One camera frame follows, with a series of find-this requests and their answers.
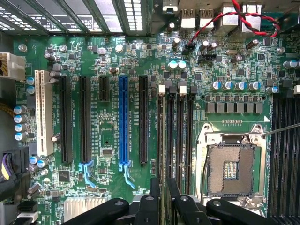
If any black ram slot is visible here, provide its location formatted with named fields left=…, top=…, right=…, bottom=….
left=157, top=84, right=167, bottom=183
left=292, top=84, right=300, bottom=225
left=167, top=85, right=177, bottom=183
left=177, top=84, right=188, bottom=195
left=187, top=85, right=198, bottom=195
left=269, top=91, right=282, bottom=225
left=281, top=79, right=293, bottom=225

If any thin metal locking lever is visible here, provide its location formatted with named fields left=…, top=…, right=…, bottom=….
left=200, top=159, right=209, bottom=200
left=262, top=123, right=300, bottom=138

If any cpu socket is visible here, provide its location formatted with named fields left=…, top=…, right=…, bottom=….
left=195, top=123, right=268, bottom=209

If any silver finned heat sink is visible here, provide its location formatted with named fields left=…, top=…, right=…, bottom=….
left=63, top=196, right=110, bottom=216

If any long black expansion slot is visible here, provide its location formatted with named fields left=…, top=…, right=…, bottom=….
left=58, top=75, right=72, bottom=164
left=138, top=75, right=150, bottom=165

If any blue expansion slot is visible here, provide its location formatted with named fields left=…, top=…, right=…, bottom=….
left=118, top=75, right=136, bottom=190

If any black slot with blue clip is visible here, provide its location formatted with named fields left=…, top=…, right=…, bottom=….
left=78, top=75, right=97, bottom=189

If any small black plug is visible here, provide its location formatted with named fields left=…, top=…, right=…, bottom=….
left=17, top=201, right=39, bottom=213

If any white labelled plug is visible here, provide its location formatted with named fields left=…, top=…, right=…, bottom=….
left=16, top=210, right=39, bottom=225

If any short black expansion slot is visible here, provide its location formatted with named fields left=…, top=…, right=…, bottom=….
left=98, top=76, right=110, bottom=103

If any white expansion slot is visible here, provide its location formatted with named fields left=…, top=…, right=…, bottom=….
left=34, top=69, right=54, bottom=157

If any green motherboard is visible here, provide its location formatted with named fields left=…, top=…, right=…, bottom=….
left=13, top=0, right=300, bottom=225

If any black and grey pc case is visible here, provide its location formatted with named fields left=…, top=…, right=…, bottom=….
left=0, top=0, right=300, bottom=225

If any white power connector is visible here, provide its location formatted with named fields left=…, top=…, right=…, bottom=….
left=0, top=52, right=26, bottom=82

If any black sleeved cable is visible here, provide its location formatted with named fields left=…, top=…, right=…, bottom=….
left=0, top=172, right=30, bottom=202

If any black connector with purple wires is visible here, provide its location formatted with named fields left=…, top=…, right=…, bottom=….
left=0, top=150, right=30, bottom=181

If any yellow wire bundle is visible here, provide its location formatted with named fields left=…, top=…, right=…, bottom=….
left=0, top=102, right=15, bottom=113

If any red black twisted wire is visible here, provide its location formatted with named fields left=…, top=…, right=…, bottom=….
left=188, top=0, right=281, bottom=46

